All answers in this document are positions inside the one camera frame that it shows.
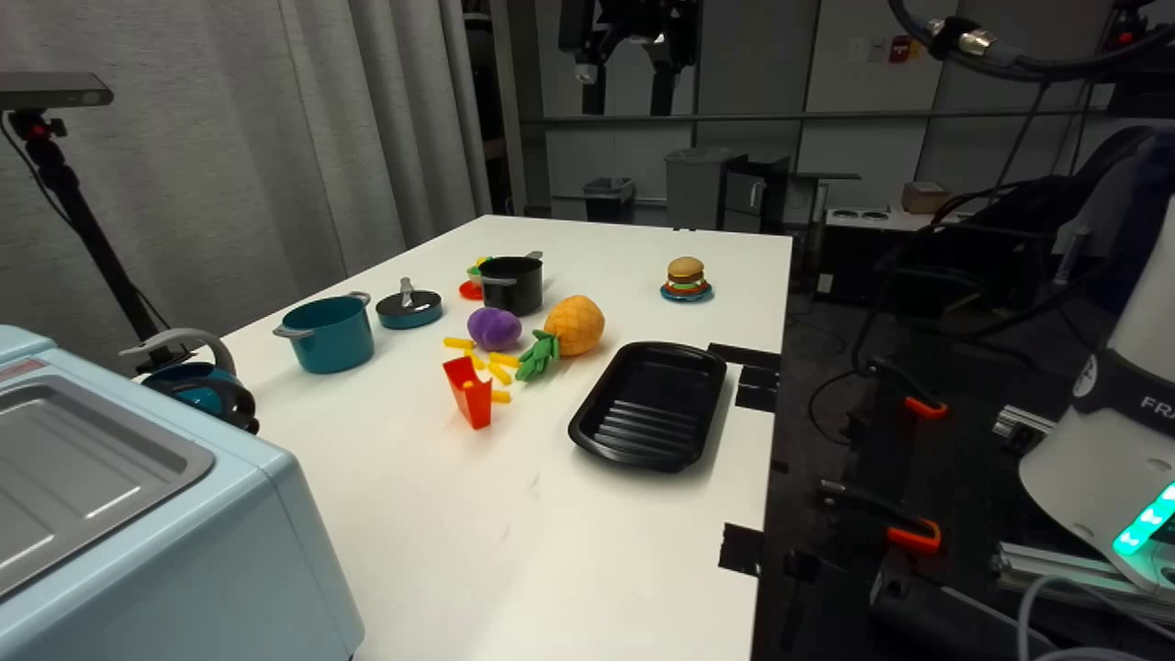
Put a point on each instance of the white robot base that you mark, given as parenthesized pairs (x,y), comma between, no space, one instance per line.
(1107,470)

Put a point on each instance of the black tripod stand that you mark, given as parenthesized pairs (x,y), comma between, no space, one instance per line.
(29,110)

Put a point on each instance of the yellow toy fry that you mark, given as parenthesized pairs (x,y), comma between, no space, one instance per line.
(460,344)

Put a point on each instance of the orange handled clamp upper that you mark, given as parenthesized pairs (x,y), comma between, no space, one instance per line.
(910,394)

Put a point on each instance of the dark teal pot lid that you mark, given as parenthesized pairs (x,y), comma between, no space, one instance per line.
(407,307)

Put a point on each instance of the orange handled clamp lower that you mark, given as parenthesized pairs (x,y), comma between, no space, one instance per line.
(899,526)

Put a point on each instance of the toy hamburger on plate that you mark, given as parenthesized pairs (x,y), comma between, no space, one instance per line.
(683,279)

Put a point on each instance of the yellow toy fries pile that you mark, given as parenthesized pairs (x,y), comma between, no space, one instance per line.
(502,369)

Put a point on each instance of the teal toy pot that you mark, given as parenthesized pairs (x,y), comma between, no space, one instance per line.
(329,334)

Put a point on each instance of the orange plush pineapple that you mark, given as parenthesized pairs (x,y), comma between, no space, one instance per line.
(570,326)

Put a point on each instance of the light blue toy appliance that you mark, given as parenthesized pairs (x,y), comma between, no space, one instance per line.
(143,530)

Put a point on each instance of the black grill pan tray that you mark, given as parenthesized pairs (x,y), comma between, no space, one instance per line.
(651,410)

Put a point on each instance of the orange handled clamp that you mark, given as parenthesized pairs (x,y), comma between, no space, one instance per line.
(899,526)
(910,394)

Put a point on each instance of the purple toy eggplant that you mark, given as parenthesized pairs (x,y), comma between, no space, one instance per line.
(493,326)

